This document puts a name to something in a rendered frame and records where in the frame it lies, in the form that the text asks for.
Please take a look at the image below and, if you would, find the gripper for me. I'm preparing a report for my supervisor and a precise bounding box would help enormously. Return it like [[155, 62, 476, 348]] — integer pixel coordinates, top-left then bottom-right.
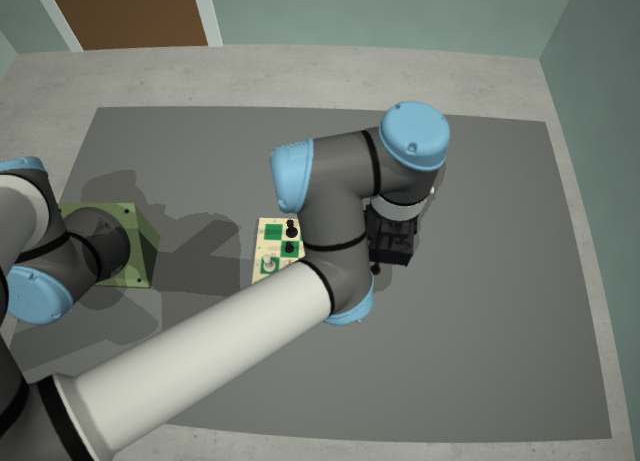
[[363, 202, 420, 268]]

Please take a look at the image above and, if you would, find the green and cream chessboard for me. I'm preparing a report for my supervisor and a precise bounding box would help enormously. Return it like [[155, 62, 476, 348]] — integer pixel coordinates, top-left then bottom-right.
[[252, 218, 305, 283]]

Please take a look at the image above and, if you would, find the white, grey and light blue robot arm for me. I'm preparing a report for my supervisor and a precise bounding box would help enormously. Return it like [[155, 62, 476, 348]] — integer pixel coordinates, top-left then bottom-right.
[[0, 101, 450, 461]]

